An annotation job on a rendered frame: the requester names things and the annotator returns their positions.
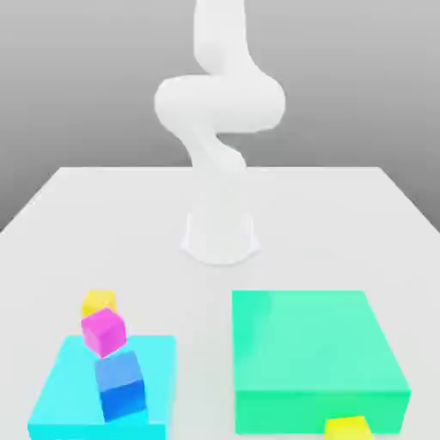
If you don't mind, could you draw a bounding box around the small yellow cube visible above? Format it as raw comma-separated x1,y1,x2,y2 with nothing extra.
323,415,375,440
81,290,118,320

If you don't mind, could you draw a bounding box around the small magenta cube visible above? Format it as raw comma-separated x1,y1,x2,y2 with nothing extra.
80,307,128,359

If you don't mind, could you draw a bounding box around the small blue cube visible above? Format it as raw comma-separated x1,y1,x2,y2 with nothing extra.
94,350,148,424

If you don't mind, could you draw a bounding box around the large green box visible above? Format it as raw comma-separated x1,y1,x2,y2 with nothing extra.
231,290,413,436

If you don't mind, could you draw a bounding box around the large cyan box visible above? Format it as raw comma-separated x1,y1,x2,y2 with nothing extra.
27,334,177,440

